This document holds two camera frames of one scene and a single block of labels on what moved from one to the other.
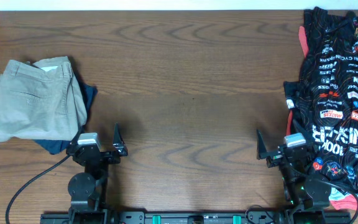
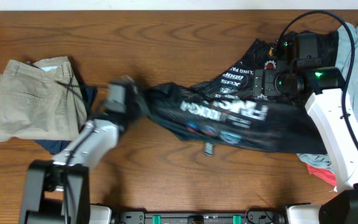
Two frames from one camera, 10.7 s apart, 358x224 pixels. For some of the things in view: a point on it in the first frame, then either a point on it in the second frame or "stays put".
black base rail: x=196 y=217 stays put
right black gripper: x=278 y=155 to x=260 y=83
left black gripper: x=105 y=155 to x=136 y=101
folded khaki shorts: x=41 y=99 stays put
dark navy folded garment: x=87 y=93 stays put
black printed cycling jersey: x=335 y=95 to x=227 y=109
